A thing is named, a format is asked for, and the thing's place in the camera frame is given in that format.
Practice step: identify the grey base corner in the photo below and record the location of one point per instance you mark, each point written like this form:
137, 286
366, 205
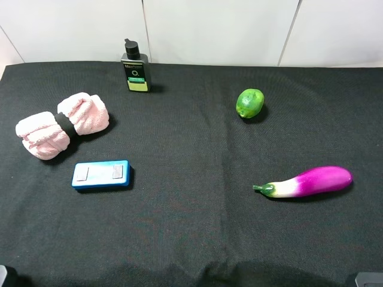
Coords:
3, 275
369, 279

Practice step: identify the blue whiteboard eraser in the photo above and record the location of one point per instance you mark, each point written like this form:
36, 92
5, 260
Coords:
100, 174

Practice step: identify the grey base corner left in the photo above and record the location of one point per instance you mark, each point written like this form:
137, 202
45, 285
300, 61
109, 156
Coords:
3, 275

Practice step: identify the grey base corner right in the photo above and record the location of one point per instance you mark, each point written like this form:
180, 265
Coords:
369, 279

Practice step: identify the purple toy eggplant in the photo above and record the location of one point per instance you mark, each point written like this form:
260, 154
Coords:
325, 179

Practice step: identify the black pump bottle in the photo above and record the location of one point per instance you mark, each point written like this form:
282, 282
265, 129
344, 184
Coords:
136, 67

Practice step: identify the black tablecloth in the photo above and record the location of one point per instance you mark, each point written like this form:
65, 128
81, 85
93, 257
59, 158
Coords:
190, 216

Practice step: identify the pink towel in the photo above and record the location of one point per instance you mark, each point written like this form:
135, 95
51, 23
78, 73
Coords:
45, 134

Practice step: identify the green lime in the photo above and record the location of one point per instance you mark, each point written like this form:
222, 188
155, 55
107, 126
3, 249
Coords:
249, 103

